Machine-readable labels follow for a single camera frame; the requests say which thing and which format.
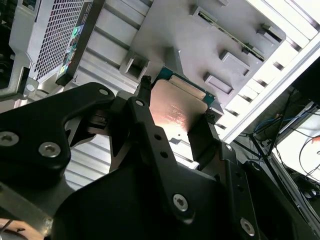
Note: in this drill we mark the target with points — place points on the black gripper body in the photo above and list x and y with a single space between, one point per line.
125 212

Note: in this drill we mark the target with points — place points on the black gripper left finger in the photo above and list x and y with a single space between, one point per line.
37 130

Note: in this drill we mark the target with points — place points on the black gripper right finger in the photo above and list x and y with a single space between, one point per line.
203 145

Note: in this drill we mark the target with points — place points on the silver CPU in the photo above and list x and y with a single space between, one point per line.
175 107

